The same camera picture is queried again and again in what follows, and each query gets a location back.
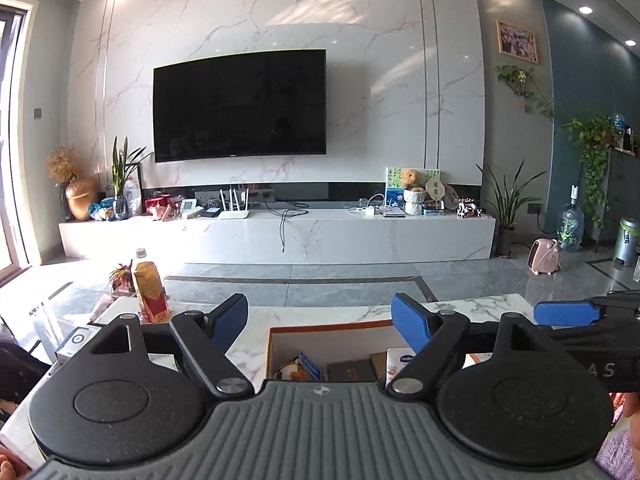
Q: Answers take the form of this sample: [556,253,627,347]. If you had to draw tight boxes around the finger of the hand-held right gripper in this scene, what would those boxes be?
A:
[534,290,640,327]

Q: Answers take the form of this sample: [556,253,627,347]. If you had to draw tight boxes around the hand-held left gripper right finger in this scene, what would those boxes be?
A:
[384,292,557,396]

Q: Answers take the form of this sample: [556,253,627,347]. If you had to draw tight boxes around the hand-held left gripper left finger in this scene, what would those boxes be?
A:
[90,293,254,402]

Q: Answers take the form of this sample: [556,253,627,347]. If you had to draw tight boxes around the white blue labelled packet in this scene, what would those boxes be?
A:
[385,347,418,386]

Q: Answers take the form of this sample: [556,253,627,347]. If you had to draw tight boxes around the tan box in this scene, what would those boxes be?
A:
[370,350,396,378]

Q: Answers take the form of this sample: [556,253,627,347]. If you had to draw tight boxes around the orange cardboard box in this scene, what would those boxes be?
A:
[265,319,497,391]

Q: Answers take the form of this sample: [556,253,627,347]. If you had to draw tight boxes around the orange fox plush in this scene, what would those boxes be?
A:
[277,355,307,382]

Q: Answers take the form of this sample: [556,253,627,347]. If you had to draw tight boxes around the illustrated card box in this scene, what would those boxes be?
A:
[327,360,377,382]

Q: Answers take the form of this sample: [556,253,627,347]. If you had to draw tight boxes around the blue card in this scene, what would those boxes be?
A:
[295,350,325,383]

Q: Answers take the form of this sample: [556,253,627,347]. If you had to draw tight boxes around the pink heater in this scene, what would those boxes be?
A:
[527,237,562,276]

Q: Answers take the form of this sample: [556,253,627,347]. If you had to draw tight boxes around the orange drink bottle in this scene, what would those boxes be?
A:
[131,247,171,323]

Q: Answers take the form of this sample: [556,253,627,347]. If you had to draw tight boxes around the clear water jug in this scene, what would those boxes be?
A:
[556,185,586,253]

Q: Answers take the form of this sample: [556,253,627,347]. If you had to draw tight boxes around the silver trash can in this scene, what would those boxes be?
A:
[612,217,640,267]

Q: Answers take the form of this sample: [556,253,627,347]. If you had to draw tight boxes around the purple fluffy blanket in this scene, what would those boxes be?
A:
[597,427,640,480]

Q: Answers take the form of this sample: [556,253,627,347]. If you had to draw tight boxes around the white router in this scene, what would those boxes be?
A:
[218,187,251,221]

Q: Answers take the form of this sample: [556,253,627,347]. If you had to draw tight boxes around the small red potted plant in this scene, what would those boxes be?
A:
[109,261,135,292]

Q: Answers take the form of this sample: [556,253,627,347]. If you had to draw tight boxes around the white marble TV cabinet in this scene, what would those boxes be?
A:
[58,208,497,265]

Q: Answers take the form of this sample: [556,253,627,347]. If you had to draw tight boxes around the long-leaf potted plant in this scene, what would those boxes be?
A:
[475,160,548,258]

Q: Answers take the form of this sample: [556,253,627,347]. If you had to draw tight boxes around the black white cow toy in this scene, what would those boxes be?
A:
[456,197,487,218]

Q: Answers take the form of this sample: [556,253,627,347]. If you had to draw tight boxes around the wooden fan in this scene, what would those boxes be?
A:
[425,174,446,211]

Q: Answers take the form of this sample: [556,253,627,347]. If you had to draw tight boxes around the green painting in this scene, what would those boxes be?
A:
[385,166,441,208]

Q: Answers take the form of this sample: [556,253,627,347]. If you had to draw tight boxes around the grey blue sideboard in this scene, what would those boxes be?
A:
[595,147,640,251]

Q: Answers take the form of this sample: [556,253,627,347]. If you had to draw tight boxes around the white flat box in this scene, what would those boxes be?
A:
[55,325,97,363]

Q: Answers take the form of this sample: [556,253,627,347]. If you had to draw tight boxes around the clear plastic bag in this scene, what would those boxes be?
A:
[124,180,143,216]

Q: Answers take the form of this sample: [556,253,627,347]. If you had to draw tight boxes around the trailing pothos plant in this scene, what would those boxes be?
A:
[564,114,623,228]

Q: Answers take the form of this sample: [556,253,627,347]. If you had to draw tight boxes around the blue snack bag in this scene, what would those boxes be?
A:
[89,199,117,222]

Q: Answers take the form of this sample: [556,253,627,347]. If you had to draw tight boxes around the orchid plant in glass vase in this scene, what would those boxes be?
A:
[107,136,153,220]

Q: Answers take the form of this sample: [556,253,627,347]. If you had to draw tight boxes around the golden vase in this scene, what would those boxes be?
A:
[66,176,98,222]

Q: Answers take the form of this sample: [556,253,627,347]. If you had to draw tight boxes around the dark cloth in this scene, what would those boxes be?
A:
[0,340,51,411]

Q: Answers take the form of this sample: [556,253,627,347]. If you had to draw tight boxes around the black television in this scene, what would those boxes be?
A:
[152,49,328,163]

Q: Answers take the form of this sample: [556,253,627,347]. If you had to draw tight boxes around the dried flowers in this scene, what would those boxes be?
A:
[46,146,80,183]

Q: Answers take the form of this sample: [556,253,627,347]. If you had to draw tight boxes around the hanging vine plant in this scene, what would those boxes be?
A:
[494,64,555,121]

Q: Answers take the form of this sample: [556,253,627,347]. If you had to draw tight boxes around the sliding glass door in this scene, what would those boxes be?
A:
[0,0,38,286]

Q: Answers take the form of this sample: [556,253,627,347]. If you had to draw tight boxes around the black cable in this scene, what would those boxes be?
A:
[270,200,311,253]

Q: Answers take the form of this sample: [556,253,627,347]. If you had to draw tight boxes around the framed wall picture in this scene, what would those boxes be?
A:
[496,20,540,65]

